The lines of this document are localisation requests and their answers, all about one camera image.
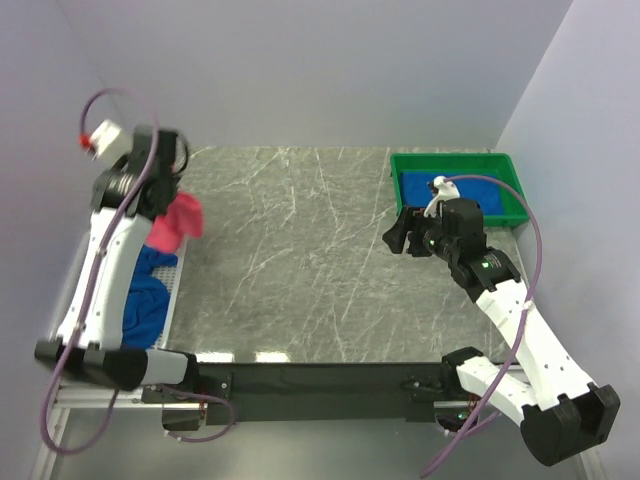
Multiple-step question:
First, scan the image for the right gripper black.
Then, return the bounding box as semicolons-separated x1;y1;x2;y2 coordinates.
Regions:
381;205;459;264

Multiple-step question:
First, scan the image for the pink towel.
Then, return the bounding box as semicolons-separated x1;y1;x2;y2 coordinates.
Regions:
145;191;204;254

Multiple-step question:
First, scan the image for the large blue towel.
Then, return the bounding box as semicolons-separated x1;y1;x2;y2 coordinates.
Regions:
399;171;505;216

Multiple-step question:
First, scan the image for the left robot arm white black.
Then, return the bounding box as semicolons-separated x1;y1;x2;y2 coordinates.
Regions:
34;125;201;402

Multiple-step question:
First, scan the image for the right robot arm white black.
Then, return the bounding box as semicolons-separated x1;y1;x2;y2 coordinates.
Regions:
383;198;621;466

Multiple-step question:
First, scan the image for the white perforated plastic basket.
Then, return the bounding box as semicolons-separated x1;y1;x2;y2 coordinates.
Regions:
42;234;184;366

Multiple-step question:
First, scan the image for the blue towel in basket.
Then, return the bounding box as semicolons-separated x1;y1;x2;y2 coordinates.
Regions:
122;245;178;349

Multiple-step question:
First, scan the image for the green plastic tray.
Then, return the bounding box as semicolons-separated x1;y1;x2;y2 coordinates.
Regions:
390;152;528;228

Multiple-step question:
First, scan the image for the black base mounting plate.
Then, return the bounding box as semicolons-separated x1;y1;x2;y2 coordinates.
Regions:
139;361;473;425

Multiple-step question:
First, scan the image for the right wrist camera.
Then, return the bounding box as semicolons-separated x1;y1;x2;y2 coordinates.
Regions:
423;176;460;217

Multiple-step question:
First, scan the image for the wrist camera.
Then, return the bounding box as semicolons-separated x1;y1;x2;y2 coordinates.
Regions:
79;120;133;167
423;176;460;217

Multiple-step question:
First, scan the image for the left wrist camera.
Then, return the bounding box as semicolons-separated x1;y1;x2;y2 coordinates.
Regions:
79;120;133;167

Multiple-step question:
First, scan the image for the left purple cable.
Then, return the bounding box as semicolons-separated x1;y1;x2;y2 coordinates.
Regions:
40;88;236;455

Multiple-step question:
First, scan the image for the aluminium rail frame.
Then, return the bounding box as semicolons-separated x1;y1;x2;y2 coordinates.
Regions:
54;364;584;409

